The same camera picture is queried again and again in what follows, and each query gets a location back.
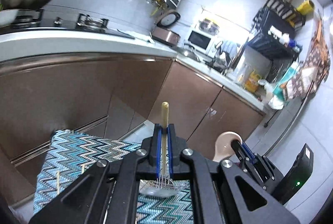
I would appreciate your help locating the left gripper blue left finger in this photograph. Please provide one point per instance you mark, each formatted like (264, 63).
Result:
(156, 148)

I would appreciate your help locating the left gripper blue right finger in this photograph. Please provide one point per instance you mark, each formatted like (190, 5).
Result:
(172, 149)

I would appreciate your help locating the bamboo chopstick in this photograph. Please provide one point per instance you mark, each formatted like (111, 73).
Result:
(165, 122)
(58, 182)

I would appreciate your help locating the pink ceramic spoon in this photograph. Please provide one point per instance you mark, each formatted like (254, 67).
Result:
(223, 148)

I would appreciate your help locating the wire utensil holder basket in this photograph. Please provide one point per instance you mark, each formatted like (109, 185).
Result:
(163, 186)

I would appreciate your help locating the black box green light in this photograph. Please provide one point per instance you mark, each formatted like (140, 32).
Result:
(296, 177)

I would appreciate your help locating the steel pot lid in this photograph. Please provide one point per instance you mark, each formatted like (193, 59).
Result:
(190, 54)

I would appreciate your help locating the yellow oil bottle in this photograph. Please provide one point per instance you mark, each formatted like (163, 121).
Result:
(251, 85)

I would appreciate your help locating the white microwave oven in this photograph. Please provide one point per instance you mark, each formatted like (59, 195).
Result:
(200, 41)

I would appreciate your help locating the zigzag patterned table mat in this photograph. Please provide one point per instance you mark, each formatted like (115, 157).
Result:
(73, 152)

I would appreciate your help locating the pink rice cooker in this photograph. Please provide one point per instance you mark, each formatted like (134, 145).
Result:
(162, 31)

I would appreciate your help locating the patterned hanging apron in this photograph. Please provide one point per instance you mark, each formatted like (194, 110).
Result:
(313, 71)

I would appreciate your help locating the black gas stove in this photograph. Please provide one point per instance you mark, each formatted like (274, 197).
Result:
(27, 20)

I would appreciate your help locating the white bowl on stove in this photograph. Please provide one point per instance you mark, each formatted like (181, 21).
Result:
(7, 17)

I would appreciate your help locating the black wall dish rack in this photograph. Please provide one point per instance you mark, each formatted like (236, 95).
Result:
(273, 36)

